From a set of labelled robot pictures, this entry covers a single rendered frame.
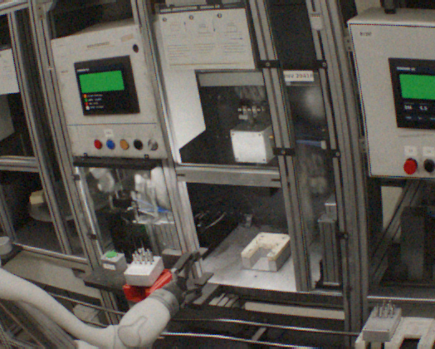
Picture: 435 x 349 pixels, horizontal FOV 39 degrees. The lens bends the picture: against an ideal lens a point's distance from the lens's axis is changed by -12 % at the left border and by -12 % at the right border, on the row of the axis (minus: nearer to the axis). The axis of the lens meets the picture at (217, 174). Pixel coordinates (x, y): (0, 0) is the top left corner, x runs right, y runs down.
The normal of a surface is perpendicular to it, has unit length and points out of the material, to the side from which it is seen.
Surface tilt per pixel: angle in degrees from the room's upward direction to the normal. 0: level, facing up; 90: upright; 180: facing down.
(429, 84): 90
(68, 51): 90
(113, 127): 90
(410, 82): 90
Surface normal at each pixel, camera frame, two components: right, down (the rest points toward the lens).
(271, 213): -0.48, 0.41
